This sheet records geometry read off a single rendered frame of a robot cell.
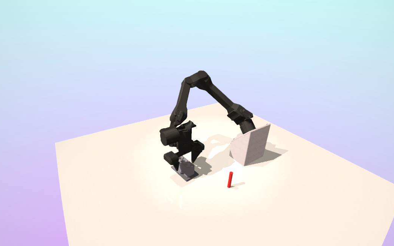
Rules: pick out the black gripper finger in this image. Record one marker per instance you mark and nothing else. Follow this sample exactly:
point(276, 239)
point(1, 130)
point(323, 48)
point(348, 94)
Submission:
point(176, 165)
point(194, 155)

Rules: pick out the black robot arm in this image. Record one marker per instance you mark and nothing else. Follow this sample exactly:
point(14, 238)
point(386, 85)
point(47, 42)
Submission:
point(237, 113)

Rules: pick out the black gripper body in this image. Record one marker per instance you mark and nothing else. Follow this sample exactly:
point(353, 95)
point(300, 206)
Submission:
point(184, 147)

